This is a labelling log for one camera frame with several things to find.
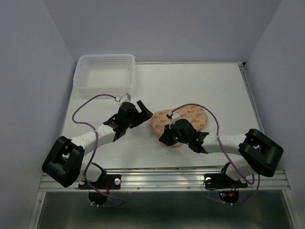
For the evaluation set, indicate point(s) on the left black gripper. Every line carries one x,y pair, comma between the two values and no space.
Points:
144,115

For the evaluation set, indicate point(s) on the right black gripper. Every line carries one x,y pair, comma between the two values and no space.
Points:
165,136

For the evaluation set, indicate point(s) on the floral orange laundry bag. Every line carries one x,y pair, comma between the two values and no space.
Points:
193,113

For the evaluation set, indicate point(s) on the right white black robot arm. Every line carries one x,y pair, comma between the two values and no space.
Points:
230,144

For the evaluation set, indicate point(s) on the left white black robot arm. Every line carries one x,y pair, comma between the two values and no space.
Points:
64,161

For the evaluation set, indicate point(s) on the white perforated plastic basket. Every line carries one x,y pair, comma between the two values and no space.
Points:
104,74

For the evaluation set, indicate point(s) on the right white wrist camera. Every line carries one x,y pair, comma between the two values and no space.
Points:
173,117

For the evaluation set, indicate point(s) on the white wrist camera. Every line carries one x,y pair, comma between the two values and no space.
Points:
173,117
124,98

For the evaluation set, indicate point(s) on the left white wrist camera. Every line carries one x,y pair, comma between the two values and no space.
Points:
124,98

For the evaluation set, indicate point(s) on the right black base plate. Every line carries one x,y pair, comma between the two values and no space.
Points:
215,181

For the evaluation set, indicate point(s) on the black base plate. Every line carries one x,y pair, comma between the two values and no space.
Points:
215,181
102,179

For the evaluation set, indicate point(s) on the aluminium front rail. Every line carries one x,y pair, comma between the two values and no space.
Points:
165,180

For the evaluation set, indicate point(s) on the aluminium rail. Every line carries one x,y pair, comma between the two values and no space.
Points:
256,112
165,180

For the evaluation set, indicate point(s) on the aluminium right side rail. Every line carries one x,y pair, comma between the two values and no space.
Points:
256,112

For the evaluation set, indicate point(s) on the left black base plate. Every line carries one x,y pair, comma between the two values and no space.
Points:
102,179

